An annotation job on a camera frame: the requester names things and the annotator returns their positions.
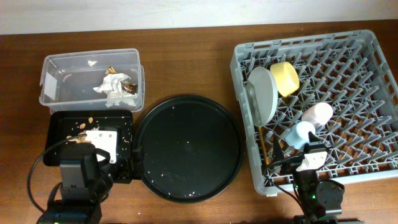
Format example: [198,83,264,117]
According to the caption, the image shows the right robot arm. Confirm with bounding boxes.
[268,132,345,223]

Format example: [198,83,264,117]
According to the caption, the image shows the blue cup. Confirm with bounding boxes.
[284,121,315,151]

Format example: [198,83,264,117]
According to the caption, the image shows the white paper waste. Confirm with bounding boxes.
[93,66,138,108]

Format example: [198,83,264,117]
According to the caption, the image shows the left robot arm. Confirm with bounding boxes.
[37,143,119,223]

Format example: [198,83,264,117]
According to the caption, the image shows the grey dishwasher rack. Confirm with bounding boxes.
[230,30,397,196]

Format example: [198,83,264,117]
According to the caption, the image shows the black rectangular tray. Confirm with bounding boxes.
[43,110,133,166]

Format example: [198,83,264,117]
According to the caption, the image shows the yellow bowl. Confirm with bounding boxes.
[270,62,300,97]

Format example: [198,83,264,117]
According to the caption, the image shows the round black serving tray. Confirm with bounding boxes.
[132,95,244,203]

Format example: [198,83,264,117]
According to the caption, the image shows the clear plastic waste bin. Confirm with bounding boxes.
[39,49,145,113]

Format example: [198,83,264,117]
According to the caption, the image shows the wooden chopstick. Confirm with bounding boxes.
[258,127,269,165]

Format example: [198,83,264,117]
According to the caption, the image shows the pink cup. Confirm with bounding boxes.
[301,102,333,129]

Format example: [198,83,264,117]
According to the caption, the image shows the food scraps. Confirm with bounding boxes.
[66,117,100,144]

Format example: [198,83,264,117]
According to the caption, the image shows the grey round plate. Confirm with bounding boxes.
[246,67,278,127]

